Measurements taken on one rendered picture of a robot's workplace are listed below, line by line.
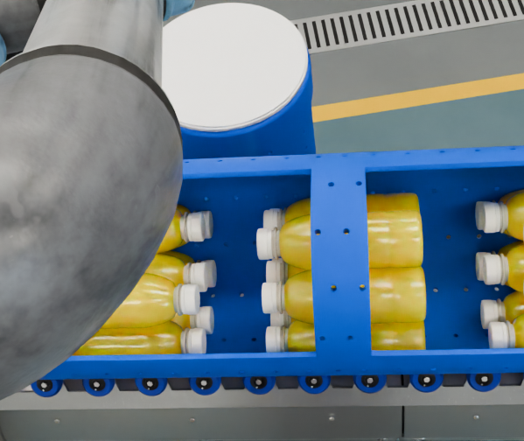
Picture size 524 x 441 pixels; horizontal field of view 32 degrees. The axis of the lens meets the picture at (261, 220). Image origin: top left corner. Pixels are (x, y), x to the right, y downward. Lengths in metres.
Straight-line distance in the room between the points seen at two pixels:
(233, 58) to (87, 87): 1.14
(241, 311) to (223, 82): 0.38
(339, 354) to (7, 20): 0.59
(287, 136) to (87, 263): 1.16
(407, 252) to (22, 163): 0.81
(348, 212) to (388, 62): 1.86
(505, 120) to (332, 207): 1.73
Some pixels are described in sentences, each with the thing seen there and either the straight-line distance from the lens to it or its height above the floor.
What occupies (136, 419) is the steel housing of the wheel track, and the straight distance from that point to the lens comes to 1.35.
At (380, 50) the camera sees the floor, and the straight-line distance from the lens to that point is 2.92.
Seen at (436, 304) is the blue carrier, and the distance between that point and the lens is 1.30.
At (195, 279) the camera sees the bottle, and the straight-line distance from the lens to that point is 1.20.
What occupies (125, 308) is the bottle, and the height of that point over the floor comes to 1.13.
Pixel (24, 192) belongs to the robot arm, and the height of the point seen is 1.86.
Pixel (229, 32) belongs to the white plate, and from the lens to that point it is 1.53.
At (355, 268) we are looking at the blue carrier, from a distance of 1.03.
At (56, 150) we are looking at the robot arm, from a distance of 0.32.
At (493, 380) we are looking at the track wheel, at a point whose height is 0.96.
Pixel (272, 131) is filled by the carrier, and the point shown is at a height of 1.00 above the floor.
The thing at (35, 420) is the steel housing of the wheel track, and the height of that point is 0.88.
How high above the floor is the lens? 2.10
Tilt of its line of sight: 56 degrees down
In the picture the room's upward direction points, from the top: 11 degrees counter-clockwise
